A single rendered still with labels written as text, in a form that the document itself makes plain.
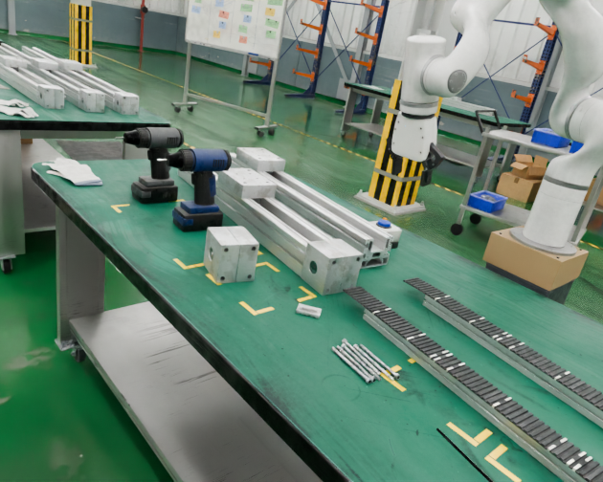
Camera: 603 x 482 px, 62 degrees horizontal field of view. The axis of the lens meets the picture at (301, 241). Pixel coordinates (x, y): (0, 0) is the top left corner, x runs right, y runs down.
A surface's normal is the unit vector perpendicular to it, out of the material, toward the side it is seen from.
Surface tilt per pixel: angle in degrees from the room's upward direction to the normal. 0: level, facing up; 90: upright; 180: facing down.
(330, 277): 90
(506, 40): 90
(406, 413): 0
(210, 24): 90
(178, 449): 0
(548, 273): 90
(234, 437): 0
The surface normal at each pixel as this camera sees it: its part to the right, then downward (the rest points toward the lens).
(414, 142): -0.79, 0.30
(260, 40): -0.47, 0.26
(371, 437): 0.17, -0.91
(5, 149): 0.65, 0.40
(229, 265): 0.45, 0.41
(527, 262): -0.74, 0.14
